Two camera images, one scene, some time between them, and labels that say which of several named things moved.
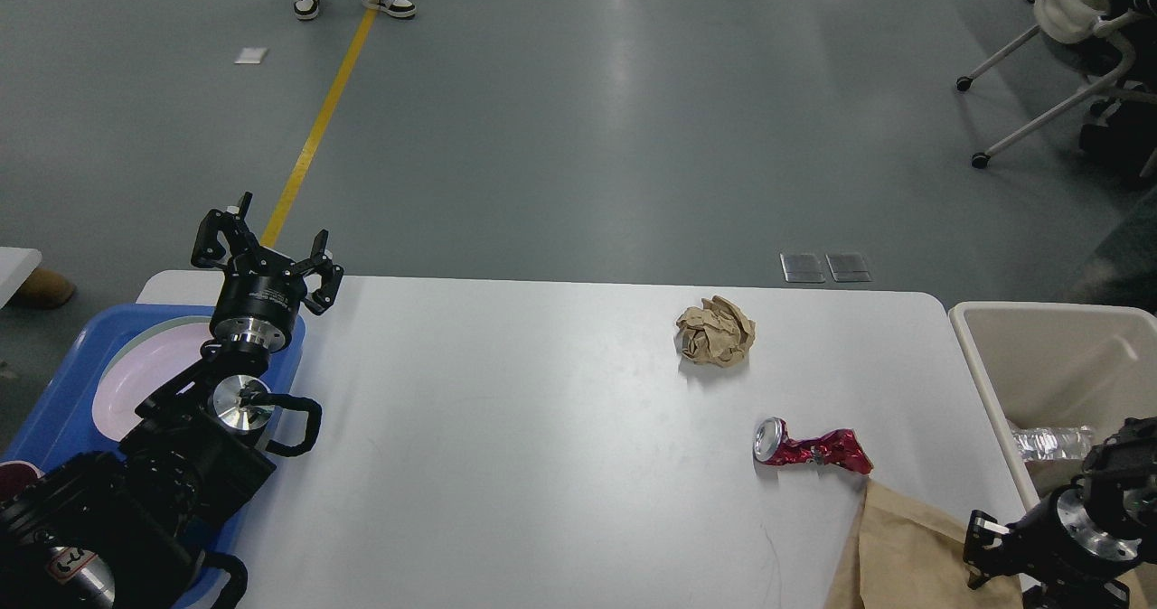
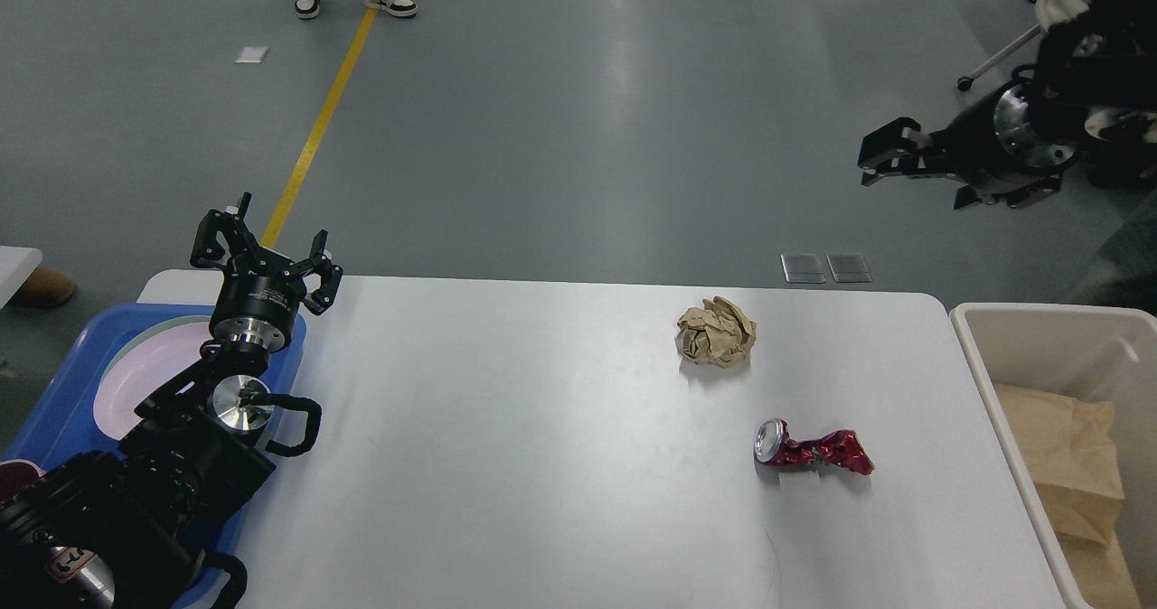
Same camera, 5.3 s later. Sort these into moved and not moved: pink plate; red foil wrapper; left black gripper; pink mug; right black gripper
Moved: right black gripper
Not moved: left black gripper; pink mug; red foil wrapper; pink plate
